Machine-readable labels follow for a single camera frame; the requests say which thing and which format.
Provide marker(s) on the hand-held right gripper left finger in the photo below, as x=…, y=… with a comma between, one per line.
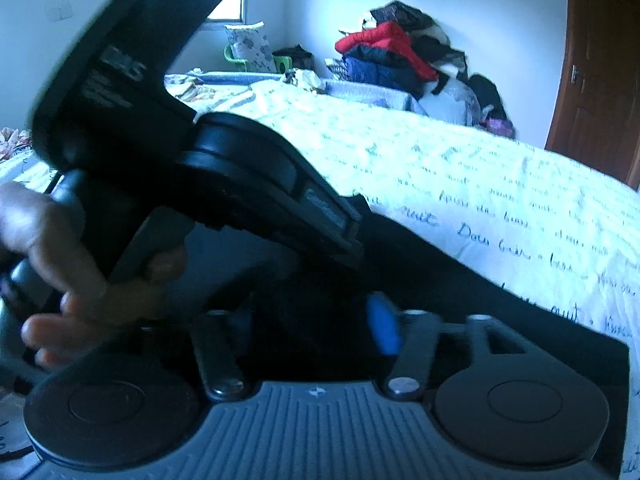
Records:
x=218, y=355

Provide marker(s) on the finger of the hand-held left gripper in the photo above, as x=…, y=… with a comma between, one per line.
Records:
x=332, y=220

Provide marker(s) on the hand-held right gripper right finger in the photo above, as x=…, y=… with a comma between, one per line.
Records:
x=384, y=325

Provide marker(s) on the black pants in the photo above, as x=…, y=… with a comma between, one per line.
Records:
x=450, y=290

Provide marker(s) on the person's left hand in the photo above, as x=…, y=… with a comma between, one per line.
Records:
x=50, y=230

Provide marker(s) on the green plastic chair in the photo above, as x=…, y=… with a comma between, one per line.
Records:
x=234, y=57

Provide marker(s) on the white script-printed bedspread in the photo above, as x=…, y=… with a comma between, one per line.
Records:
x=450, y=170

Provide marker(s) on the blue quilted mattress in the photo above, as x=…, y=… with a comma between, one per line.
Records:
x=370, y=92

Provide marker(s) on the floral pillow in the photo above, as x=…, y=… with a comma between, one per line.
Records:
x=252, y=47

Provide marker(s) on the patterned crumpled cloth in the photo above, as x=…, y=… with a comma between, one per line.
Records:
x=302, y=80

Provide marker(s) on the navy quilted jacket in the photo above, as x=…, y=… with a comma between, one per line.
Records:
x=380, y=72

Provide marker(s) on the white plastic bag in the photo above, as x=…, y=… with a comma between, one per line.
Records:
x=450, y=102

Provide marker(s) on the black bag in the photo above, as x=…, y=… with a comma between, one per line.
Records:
x=295, y=56

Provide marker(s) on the red jacket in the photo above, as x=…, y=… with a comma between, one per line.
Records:
x=385, y=42

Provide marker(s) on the pink cloth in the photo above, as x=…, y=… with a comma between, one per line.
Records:
x=500, y=127

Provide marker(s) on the black garment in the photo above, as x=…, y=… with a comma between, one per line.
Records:
x=487, y=95

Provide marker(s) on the pile of dark clothes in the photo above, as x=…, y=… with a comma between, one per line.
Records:
x=430, y=35

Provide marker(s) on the wooden door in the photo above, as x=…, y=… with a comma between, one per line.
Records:
x=600, y=70

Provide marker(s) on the white wall switch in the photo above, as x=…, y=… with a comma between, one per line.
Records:
x=60, y=10

